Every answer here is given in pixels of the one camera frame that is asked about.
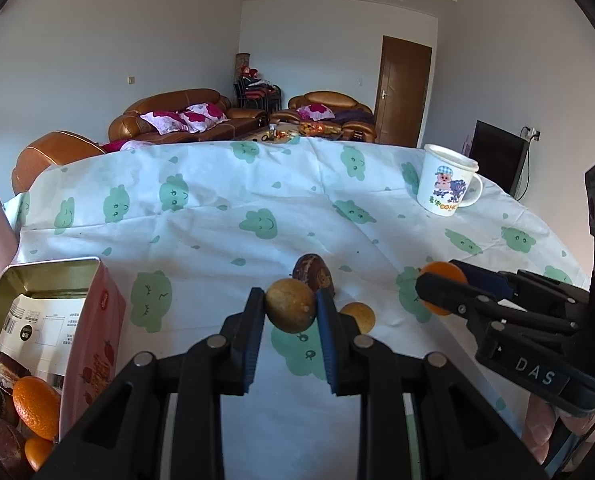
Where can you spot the printed paper insert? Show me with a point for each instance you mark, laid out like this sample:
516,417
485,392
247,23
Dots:
42,325

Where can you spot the pink tin box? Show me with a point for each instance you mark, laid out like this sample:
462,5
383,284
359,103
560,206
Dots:
102,320

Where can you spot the dark purple passion fruit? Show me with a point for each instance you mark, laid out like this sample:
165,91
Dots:
310,267

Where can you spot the large orange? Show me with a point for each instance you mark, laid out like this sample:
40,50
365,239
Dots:
36,405

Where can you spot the stacked dark chairs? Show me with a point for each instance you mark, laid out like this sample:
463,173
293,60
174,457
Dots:
257,94

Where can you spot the tall patterned floor vase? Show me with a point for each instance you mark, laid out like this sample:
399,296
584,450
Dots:
243,62

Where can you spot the person's right hand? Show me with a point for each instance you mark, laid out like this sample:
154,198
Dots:
537,425

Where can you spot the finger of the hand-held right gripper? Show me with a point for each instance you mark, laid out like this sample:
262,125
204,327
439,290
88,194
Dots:
487,280
442,292

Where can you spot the white cartoon mug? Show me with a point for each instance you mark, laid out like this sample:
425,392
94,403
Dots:
442,185

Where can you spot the brown leather armchair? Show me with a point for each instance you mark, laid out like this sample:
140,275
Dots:
57,152

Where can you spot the white green cloud tablecloth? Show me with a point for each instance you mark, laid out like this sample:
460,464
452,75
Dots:
227,200

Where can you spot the brown leather three-seat sofa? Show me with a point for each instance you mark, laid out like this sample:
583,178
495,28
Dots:
227,120

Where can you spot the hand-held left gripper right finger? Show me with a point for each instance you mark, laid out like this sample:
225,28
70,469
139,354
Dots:
327,340

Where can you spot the brown leather loveseat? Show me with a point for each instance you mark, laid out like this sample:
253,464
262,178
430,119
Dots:
327,97

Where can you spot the white magenta floral pillow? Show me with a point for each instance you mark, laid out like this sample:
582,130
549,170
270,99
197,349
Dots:
205,115
163,122

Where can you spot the dark purple blanket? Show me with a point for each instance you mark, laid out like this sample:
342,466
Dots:
355,119

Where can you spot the brown wooden door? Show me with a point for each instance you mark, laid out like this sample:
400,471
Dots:
405,92

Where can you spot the small orange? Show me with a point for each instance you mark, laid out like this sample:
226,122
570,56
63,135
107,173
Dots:
39,452
445,272

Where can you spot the small brown round fruit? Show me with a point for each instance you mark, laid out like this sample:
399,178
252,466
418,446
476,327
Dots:
290,307
360,315

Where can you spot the black television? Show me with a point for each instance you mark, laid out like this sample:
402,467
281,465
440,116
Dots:
495,155

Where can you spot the cluttered coffee table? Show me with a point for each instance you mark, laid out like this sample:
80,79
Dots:
277,135

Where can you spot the white wall outlet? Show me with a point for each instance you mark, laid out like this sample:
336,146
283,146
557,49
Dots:
531,133

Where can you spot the small pink floral pillow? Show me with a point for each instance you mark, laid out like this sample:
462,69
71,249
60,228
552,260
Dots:
315,111

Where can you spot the pale pink cushion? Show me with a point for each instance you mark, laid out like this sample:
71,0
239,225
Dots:
135,145

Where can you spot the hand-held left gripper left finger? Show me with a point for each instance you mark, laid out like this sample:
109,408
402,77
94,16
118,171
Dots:
255,330

